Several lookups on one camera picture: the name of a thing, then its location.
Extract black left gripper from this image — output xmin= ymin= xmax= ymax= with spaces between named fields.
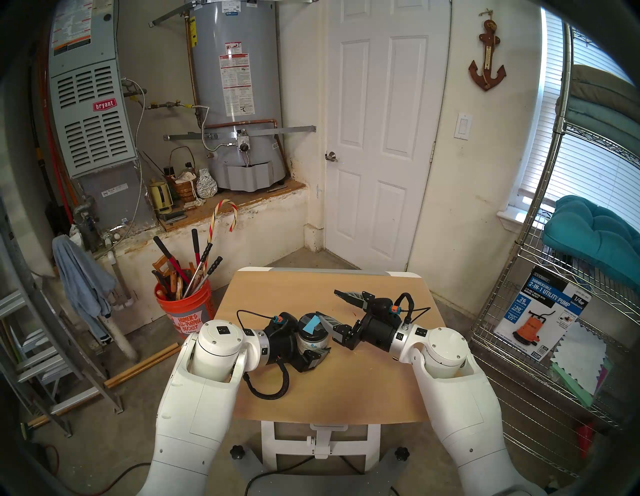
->
xmin=265 ymin=326 xmax=332 ymax=374

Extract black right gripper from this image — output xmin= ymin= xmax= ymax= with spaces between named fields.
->
xmin=315 ymin=288 xmax=402 ymax=352

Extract black jar lid blue tape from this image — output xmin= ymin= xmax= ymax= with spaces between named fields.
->
xmin=298 ymin=312 xmax=331 ymax=338

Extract black grip metal tool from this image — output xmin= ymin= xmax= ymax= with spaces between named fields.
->
xmin=192 ymin=256 xmax=224 ymax=296
xmin=184 ymin=242 xmax=214 ymax=297

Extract orange plastic bucket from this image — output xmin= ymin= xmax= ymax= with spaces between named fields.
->
xmin=154 ymin=280 xmax=217 ymax=337

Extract striped candy cane decoration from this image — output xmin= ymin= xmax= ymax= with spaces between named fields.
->
xmin=202 ymin=199 xmax=239 ymax=273

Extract wooden platform board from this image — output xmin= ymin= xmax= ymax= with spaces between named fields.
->
xmin=160 ymin=180 xmax=307 ymax=232

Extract white panel door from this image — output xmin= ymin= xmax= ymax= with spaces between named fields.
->
xmin=324 ymin=0 xmax=452 ymax=273

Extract crumpled foil bundle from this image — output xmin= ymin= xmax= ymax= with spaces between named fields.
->
xmin=196 ymin=168 xmax=219 ymax=199

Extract white window sill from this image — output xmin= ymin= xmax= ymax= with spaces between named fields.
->
xmin=497 ymin=206 xmax=532 ymax=234

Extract wooden pole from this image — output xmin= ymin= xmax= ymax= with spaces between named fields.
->
xmin=27 ymin=342 xmax=182 ymax=431

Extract utility pump box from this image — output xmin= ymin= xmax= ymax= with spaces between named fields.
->
xmin=493 ymin=265 xmax=592 ymax=362

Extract white PVC pipe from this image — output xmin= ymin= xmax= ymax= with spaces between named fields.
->
xmin=97 ymin=250 xmax=141 ymax=363

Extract yellow kettle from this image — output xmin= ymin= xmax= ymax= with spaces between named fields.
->
xmin=148 ymin=180 xmax=174 ymax=215

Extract white zigzag edged sheet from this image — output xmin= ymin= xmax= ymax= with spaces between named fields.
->
xmin=551 ymin=320 xmax=608 ymax=396

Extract green foam sheet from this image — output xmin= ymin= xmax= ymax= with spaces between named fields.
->
xmin=550 ymin=362 xmax=613 ymax=408

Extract blue hanging towel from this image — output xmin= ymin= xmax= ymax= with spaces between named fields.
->
xmin=52 ymin=235 xmax=117 ymax=346

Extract teal tufted cushion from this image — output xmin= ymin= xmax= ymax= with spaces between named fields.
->
xmin=542 ymin=195 xmax=640 ymax=291

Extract flexible metal conduit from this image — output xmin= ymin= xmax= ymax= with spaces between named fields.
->
xmin=107 ymin=77 xmax=147 ymax=251

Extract grey water heater tank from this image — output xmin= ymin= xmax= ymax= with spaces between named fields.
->
xmin=189 ymin=0 xmax=288 ymax=192

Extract small red object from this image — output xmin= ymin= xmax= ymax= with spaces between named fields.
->
xmin=575 ymin=421 xmax=597 ymax=459

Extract brass gas pipe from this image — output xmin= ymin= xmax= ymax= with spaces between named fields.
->
xmin=131 ymin=97 xmax=201 ymax=112

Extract white window blinds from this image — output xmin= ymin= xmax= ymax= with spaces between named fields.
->
xmin=520 ymin=7 xmax=640 ymax=231

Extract red pipe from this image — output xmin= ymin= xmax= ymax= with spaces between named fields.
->
xmin=37 ymin=45 xmax=76 ymax=221

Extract aluminium ladder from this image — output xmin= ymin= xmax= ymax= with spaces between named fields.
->
xmin=0 ymin=200 xmax=124 ymax=438

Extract grey Bryant furnace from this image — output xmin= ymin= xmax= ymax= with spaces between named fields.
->
xmin=48 ymin=0 xmax=157 ymax=233

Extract grey green folded cushion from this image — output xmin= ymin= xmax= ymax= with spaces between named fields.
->
xmin=555 ymin=95 xmax=640 ymax=151

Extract olive folded cushion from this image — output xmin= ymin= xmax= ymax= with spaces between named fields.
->
xmin=570 ymin=64 xmax=640 ymax=107

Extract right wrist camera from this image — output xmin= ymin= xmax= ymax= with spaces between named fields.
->
xmin=366 ymin=297 xmax=405 ymax=323

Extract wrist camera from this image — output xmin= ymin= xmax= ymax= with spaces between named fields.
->
xmin=271 ymin=312 xmax=300 ymax=335
xmin=366 ymin=297 xmax=405 ymax=323

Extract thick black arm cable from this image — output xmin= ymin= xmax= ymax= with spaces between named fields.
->
xmin=242 ymin=360 xmax=291 ymax=401

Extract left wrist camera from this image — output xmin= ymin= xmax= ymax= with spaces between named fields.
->
xmin=271 ymin=312 xmax=300 ymax=335

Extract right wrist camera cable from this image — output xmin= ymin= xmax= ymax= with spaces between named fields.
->
xmin=395 ymin=292 xmax=432 ymax=326

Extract wooden saw handle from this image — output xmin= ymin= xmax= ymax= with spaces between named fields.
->
xmin=152 ymin=255 xmax=176 ymax=301

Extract long red black tool handle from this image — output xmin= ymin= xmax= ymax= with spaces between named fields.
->
xmin=153 ymin=236 xmax=192 ymax=287

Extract straight metal heater strap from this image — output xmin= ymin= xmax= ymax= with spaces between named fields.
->
xmin=164 ymin=126 xmax=317 ymax=141

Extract wicker basket with handle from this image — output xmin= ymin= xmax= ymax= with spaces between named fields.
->
xmin=168 ymin=146 xmax=198 ymax=203

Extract chrome wire shelf rack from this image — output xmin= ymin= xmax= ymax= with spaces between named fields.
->
xmin=460 ymin=22 xmax=640 ymax=481

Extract rusty anchor wall decoration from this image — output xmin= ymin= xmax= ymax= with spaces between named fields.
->
xmin=468 ymin=10 xmax=507 ymax=92

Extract angled metal heater strap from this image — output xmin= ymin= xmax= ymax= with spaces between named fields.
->
xmin=149 ymin=0 xmax=321 ymax=28

